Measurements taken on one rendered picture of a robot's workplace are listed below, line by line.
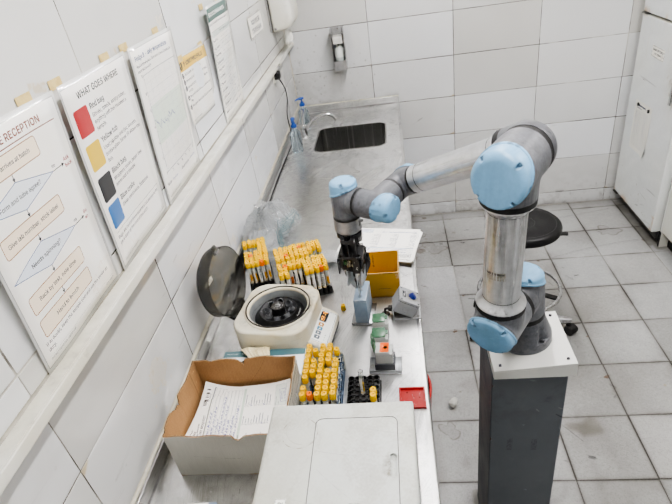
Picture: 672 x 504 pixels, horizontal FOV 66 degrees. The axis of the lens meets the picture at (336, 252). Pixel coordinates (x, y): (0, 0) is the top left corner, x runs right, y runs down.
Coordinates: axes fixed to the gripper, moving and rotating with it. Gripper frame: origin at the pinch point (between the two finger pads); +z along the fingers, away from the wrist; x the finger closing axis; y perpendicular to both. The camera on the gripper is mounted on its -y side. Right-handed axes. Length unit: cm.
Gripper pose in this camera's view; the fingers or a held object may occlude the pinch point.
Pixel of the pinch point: (358, 283)
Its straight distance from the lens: 156.2
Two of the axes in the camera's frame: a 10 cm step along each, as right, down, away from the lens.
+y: -1.6, 5.5, -8.2
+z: 1.4, 8.3, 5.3
